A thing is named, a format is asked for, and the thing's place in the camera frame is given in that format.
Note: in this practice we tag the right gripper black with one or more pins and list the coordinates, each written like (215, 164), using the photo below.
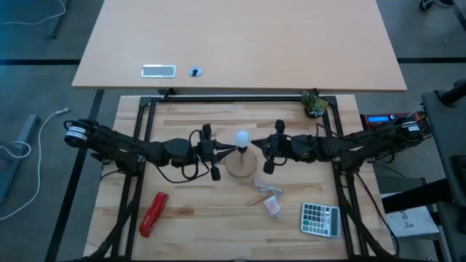
(282, 147)

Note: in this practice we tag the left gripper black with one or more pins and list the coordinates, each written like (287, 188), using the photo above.
(207, 153)

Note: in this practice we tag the white lightbulb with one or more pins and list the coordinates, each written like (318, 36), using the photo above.
(242, 138)

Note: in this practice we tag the wooden-base table lamp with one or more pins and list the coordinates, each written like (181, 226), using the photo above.
(242, 165)

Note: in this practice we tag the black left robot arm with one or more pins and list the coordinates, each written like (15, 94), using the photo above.
(123, 145)

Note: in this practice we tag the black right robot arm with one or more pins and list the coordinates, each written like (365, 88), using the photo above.
(356, 145)

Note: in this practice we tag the clear lamp plug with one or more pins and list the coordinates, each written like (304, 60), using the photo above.
(272, 206)

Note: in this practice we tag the small potted succulent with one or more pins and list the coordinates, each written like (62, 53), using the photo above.
(314, 104)

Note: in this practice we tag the grey desk calculator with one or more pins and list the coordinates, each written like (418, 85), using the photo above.
(320, 220)

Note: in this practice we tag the red stapler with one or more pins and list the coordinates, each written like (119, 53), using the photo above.
(153, 214)

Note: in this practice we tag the silver desk outlet plate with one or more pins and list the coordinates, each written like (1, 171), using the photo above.
(158, 71)

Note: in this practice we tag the beige desk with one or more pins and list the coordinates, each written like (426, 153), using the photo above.
(236, 36)

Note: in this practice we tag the red device with blue display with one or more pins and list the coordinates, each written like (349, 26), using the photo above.
(378, 119)

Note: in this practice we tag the white paper bag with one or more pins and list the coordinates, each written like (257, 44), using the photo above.
(411, 222)

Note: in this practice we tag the black office chair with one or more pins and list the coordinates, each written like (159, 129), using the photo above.
(448, 145)

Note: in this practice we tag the grey metal table foot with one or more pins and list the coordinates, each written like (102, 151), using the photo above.
(22, 145)

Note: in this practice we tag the black caster wheel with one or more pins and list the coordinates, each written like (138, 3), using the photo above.
(426, 3)

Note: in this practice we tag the black aluminium rig frame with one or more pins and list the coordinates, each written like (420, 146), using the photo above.
(236, 98)

